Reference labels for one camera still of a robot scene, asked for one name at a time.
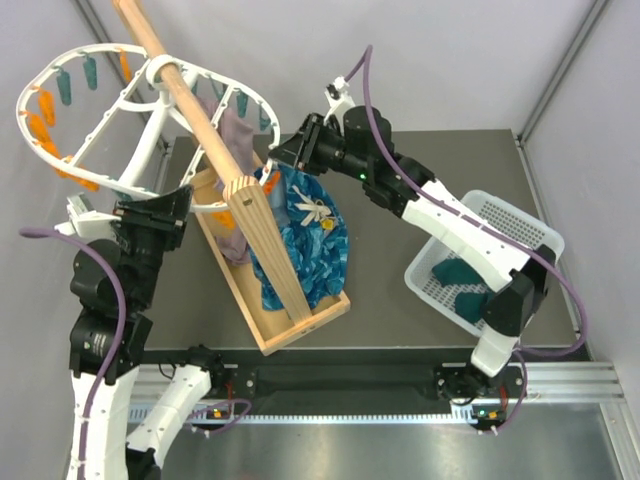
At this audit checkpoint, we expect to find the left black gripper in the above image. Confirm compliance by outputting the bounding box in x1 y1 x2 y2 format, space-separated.
112 183 195 307

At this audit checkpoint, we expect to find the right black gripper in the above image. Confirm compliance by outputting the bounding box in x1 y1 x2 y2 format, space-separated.
267 114 370 184

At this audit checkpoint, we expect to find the white round clip hanger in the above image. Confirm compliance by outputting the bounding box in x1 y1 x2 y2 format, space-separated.
1 43 268 236

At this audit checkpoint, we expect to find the blue patterned cloth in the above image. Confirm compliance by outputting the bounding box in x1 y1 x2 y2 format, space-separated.
254 165 349 309

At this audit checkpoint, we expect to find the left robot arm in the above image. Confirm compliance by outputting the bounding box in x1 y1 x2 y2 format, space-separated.
67 186 228 479

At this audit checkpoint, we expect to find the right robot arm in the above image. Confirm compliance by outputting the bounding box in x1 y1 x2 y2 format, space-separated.
268 106 557 400

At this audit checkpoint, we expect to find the lilac cloth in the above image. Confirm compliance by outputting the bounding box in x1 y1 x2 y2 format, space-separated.
216 108 256 266

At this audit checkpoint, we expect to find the wooden rod stand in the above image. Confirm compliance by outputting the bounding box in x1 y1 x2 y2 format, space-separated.
113 1 351 356

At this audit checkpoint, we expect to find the dark teal sock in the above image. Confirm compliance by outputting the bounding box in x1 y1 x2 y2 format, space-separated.
431 258 494 293
454 292 494 324

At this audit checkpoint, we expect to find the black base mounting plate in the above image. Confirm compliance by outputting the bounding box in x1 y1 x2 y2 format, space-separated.
124 349 526 406

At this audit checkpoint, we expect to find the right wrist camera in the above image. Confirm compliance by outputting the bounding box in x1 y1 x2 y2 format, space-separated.
324 76 355 126

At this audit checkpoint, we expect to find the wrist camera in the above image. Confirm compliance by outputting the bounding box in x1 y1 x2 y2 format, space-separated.
324 76 355 126
54 193 120 240

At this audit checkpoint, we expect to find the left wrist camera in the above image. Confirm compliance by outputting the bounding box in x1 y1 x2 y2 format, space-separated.
54 193 120 240

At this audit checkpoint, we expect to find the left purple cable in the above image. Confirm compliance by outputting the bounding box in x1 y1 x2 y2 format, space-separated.
18 227 126 474

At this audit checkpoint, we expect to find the purple cable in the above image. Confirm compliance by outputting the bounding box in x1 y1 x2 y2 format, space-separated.
344 44 589 436
18 227 126 474

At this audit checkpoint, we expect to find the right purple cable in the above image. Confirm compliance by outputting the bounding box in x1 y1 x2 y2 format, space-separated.
344 44 589 436

